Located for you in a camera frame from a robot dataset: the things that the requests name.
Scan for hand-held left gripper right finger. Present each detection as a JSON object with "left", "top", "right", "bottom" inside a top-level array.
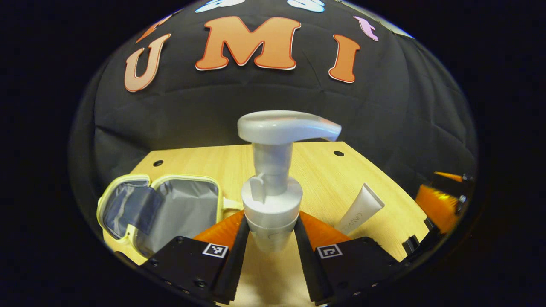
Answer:
[{"left": 293, "top": 211, "right": 401, "bottom": 306}]

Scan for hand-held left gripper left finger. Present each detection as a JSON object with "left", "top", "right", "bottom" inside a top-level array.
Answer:
[{"left": 139, "top": 210, "right": 250, "bottom": 305}]

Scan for white squeeze tube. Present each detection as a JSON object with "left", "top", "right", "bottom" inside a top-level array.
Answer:
[{"left": 334, "top": 183, "right": 385, "bottom": 236}]

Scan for white pump bottle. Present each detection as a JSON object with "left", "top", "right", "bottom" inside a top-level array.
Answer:
[{"left": 237, "top": 110, "right": 342, "bottom": 253}]

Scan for cream yellow small suitcase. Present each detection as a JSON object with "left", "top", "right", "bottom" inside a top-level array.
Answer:
[{"left": 96, "top": 174, "right": 244, "bottom": 258}]

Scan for black backdrop cloth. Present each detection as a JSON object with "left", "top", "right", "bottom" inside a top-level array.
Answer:
[{"left": 68, "top": 0, "right": 477, "bottom": 222}]

